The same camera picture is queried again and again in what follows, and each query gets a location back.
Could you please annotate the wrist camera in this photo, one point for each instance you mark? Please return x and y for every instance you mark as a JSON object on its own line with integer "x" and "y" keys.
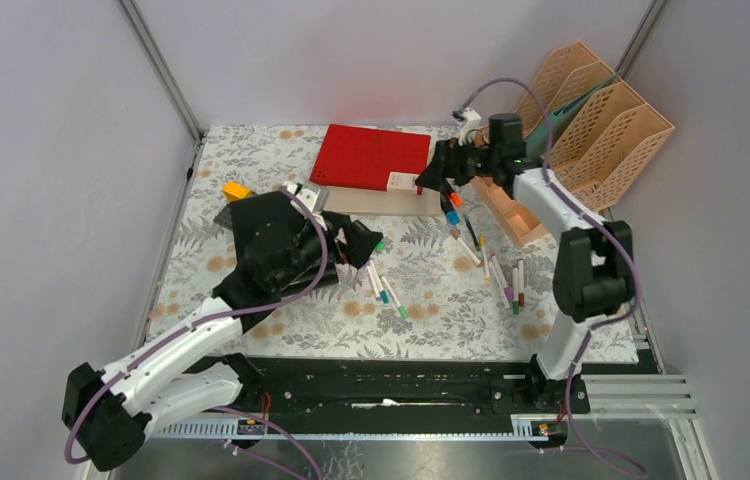
{"x": 468, "y": 123}
{"x": 311, "y": 195}

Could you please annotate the black pen holder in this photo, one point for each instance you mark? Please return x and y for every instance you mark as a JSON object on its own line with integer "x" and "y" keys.
{"x": 273, "y": 246}

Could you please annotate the beige notebook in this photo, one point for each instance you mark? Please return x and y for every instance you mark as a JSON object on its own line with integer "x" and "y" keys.
{"x": 367, "y": 202}

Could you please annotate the green tip white pen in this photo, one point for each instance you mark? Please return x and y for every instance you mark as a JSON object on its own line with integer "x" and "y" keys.
{"x": 399, "y": 306}

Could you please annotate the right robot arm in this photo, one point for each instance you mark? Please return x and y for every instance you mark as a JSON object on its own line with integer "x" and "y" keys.
{"x": 594, "y": 273}

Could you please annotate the teal tip white pen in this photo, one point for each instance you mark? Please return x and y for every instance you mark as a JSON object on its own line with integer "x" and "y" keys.
{"x": 375, "y": 280}

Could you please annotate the brown tip white pen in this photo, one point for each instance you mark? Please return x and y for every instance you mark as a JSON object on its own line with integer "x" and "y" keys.
{"x": 469, "y": 251}

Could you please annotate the yellow tip white pen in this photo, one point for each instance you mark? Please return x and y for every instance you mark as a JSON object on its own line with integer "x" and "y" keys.
{"x": 485, "y": 258}

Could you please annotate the orange cap marker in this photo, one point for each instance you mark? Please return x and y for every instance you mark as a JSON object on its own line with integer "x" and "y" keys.
{"x": 454, "y": 198}

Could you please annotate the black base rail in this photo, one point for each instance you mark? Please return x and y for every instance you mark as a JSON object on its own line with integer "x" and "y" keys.
{"x": 399, "y": 397}

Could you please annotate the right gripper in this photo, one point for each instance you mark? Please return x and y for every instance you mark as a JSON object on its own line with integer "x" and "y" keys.
{"x": 446, "y": 163}

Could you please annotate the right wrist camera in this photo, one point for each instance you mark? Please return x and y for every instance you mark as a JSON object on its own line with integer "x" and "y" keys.
{"x": 468, "y": 123}

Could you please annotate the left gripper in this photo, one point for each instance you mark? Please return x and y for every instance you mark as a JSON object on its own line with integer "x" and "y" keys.
{"x": 359, "y": 242}

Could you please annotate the left aluminium frame post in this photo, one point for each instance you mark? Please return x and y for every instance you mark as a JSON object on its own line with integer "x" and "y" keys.
{"x": 154, "y": 55}

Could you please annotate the peach file organizer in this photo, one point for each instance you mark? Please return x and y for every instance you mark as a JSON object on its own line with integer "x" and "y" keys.
{"x": 614, "y": 133}

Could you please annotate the floral table mat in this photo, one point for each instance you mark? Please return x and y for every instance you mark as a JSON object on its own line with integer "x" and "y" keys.
{"x": 453, "y": 313}

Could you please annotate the right aluminium frame post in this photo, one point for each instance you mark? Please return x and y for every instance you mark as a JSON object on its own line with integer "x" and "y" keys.
{"x": 640, "y": 37}

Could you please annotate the red notebook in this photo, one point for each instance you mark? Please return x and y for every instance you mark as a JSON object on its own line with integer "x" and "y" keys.
{"x": 371, "y": 159}

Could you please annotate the dark red tip pen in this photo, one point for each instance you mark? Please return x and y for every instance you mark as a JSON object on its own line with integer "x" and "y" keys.
{"x": 520, "y": 274}

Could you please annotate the blue cap marker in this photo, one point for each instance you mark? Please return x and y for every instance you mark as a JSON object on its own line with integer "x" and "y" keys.
{"x": 452, "y": 215}

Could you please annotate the green tip pen right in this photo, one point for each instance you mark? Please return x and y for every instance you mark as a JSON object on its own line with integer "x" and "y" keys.
{"x": 515, "y": 290}

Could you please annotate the dark thin pen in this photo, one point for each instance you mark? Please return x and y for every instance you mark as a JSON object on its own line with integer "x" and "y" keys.
{"x": 471, "y": 231}

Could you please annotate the teal folder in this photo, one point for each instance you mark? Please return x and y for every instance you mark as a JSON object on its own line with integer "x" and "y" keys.
{"x": 536, "y": 141}

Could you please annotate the aluminium frame post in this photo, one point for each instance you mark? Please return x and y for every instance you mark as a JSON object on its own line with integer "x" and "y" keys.
{"x": 640, "y": 37}
{"x": 154, "y": 55}

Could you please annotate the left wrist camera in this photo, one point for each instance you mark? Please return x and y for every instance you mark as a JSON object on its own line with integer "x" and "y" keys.
{"x": 311, "y": 195}

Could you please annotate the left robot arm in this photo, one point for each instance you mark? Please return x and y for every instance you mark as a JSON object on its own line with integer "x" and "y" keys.
{"x": 111, "y": 411}

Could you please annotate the yellow block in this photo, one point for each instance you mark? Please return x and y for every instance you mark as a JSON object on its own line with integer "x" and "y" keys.
{"x": 233, "y": 191}

